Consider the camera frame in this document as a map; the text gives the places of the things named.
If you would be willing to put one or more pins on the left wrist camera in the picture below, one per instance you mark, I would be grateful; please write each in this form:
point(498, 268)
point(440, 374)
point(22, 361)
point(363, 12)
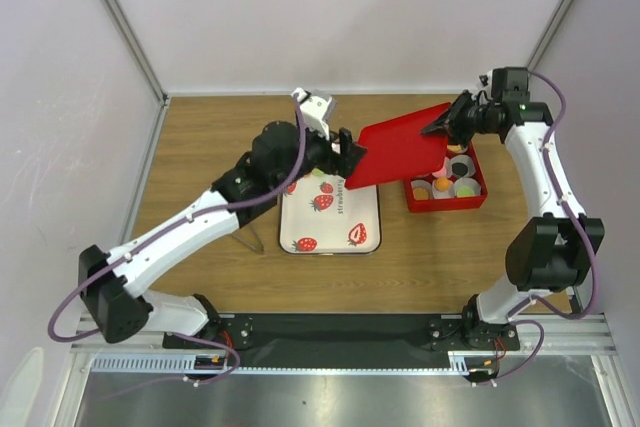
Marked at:
point(316, 109)

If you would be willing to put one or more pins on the white strawberry tray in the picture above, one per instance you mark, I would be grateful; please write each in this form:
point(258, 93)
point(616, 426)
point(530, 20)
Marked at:
point(320, 216)

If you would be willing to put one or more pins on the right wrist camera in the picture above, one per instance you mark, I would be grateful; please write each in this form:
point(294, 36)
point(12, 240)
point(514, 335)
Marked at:
point(505, 84)

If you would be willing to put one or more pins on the red cookie box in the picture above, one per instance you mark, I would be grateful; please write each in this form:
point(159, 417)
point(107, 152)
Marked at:
point(451, 204)

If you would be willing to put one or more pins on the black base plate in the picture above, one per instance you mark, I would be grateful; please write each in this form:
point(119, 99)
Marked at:
point(357, 341)

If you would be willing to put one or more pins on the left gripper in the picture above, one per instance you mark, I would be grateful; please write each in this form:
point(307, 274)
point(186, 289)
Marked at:
point(342, 163)

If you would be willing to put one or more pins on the black cookie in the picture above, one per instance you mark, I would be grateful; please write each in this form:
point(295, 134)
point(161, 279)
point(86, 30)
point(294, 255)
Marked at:
point(459, 169)

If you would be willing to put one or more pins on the metal serving tongs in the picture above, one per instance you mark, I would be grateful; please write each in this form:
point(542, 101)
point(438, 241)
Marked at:
point(248, 237)

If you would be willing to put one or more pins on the white paper cup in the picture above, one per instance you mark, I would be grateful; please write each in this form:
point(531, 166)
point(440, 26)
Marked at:
point(468, 161)
point(467, 181)
point(421, 183)
point(436, 173)
point(444, 195)
point(462, 145)

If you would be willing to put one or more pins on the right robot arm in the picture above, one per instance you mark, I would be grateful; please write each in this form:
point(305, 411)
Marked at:
point(556, 248)

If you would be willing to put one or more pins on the orange swirl cookie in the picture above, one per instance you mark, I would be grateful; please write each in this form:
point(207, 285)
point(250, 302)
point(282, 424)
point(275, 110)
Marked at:
point(441, 184)

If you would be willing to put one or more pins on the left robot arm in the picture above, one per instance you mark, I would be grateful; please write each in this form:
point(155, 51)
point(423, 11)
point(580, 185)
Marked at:
point(116, 284)

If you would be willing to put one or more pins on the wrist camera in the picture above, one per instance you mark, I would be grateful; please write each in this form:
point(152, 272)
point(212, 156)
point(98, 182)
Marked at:
point(505, 84)
point(316, 109)

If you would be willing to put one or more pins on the left cable duct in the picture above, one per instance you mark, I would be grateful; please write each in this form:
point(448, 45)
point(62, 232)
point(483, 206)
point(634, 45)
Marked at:
point(195, 362)

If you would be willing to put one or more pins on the right cable duct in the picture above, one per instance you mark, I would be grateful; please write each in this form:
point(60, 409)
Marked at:
point(488, 363)

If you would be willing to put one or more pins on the cable duct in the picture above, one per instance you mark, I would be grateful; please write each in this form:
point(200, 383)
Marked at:
point(488, 363)
point(195, 362)

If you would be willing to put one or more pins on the red box lid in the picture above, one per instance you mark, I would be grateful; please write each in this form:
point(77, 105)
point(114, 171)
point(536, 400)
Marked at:
point(396, 149)

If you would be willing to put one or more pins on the green cookie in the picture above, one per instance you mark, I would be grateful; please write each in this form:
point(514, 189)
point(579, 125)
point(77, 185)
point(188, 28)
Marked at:
point(465, 191)

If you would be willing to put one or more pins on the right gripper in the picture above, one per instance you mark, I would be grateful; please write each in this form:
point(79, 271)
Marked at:
point(450, 121)

